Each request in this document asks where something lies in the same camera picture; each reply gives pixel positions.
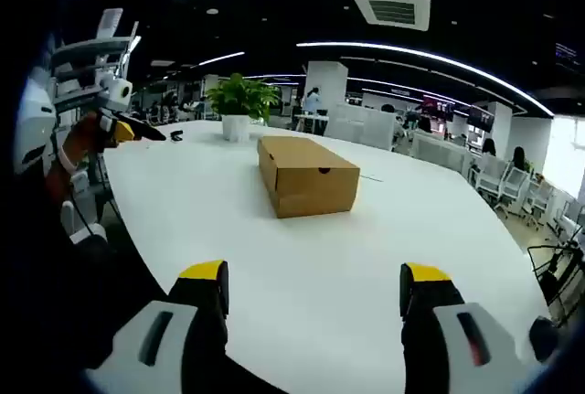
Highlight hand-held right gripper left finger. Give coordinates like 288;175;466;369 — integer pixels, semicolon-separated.
84;258;229;394

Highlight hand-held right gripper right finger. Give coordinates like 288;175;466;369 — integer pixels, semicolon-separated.
399;261;527;394

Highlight brown cardboard shoe box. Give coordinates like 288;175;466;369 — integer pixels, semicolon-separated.
256;135;362;220

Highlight person's left hand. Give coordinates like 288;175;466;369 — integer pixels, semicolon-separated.
61;112;113;162

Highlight white equipment rack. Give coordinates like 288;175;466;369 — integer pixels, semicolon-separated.
48;7;142;110

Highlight white chest-worn device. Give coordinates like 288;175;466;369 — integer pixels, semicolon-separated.
12;74;59;178

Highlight green plant in white pot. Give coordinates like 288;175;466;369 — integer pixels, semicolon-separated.
204;72;282;143

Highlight short ceiling light strip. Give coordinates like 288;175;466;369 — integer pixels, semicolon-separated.
188;50;247;69

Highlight black metal stand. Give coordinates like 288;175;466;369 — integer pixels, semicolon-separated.
527;238;585;322

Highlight white office chair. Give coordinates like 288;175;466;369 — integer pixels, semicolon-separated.
525;181;566;230
495;167;536;221
473;155;508;206

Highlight curved ceiling light strip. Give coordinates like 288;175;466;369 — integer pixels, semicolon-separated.
295;40;557;117

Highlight white desk partition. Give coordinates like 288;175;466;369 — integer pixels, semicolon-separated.
409;131;474;176
323;101;397;152

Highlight white ceiling air vent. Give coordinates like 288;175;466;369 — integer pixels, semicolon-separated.
350;0;432;32

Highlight red wall screen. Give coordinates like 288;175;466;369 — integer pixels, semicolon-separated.
422;94;458;116

